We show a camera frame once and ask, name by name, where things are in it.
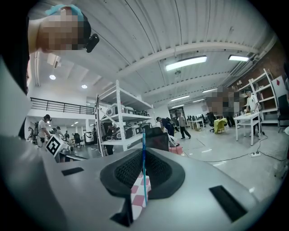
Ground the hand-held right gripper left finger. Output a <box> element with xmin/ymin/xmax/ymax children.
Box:
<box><xmin>100</xmin><ymin>148</ymin><xmax>145</xmax><ymax>198</ymax></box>

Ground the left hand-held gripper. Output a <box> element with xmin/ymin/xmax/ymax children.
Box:
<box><xmin>45</xmin><ymin>134</ymin><xmax>89</xmax><ymax>163</ymax></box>

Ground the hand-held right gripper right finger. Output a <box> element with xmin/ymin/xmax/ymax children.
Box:
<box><xmin>145</xmin><ymin>148</ymin><xmax>186</xmax><ymax>200</ymax></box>

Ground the pink checkered cup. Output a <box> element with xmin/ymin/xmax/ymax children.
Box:
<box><xmin>130</xmin><ymin>171</ymin><xmax>152</xmax><ymax>221</ymax></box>

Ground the pink box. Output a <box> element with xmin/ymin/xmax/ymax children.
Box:
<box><xmin>168</xmin><ymin>145</ymin><xmax>184</xmax><ymax>156</ymax></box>

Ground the black monitor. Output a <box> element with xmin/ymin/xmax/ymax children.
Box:
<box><xmin>144</xmin><ymin>126</ymin><xmax>170</xmax><ymax>152</ymax></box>

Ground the black balcony railing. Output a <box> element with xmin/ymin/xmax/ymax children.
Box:
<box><xmin>30</xmin><ymin>97</ymin><xmax>96</xmax><ymax>116</ymax></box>

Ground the white metal shelf rack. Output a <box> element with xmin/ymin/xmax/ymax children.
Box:
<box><xmin>94</xmin><ymin>79</ymin><xmax>157</xmax><ymax>157</ymax></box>
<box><xmin>247</xmin><ymin>68</ymin><xmax>281</xmax><ymax>125</ymax></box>

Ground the white table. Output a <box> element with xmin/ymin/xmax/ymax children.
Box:
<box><xmin>233</xmin><ymin>112</ymin><xmax>263</xmax><ymax>147</ymax></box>
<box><xmin>186</xmin><ymin>119</ymin><xmax>205</xmax><ymax>131</ymax></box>

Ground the black office chair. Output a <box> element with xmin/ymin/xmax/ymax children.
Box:
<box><xmin>206</xmin><ymin>111</ymin><xmax>215</xmax><ymax>133</ymax></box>
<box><xmin>277</xmin><ymin>94</ymin><xmax>289</xmax><ymax>129</ymax></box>

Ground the yellow cloth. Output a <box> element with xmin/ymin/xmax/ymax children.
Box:
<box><xmin>214</xmin><ymin>117</ymin><xmax>228</xmax><ymax>134</ymax></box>

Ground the ceiling air vent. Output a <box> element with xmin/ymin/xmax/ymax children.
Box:
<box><xmin>47</xmin><ymin>53</ymin><xmax>62</xmax><ymax>69</ymax></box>

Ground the person's dark shirt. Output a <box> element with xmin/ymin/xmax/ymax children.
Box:
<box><xmin>0</xmin><ymin>13</ymin><xmax>31</xmax><ymax>141</ymax></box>

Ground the long ceiling light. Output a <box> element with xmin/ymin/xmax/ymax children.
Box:
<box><xmin>165</xmin><ymin>55</ymin><xmax>208</xmax><ymax>72</ymax></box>
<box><xmin>228</xmin><ymin>54</ymin><xmax>249</xmax><ymax>62</ymax></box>

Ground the white sign with red diamond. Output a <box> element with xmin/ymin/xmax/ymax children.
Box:
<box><xmin>270</xmin><ymin>75</ymin><xmax>288</xmax><ymax>98</ymax></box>

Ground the black floor cable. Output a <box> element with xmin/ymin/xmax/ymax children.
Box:
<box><xmin>184</xmin><ymin>133</ymin><xmax>288</xmax><ymax>163</ymax></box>

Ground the black head camera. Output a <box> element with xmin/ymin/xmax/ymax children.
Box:
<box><xmin>85</xmin><ymin>33</ymin><xmax>100</xmax><ymax>54</ymax></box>

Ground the teal head strap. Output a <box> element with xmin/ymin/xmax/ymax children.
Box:
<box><xmin>45</xmin><ymin>4</ymin><xmax>84</xmax><ymax>21</ymax></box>

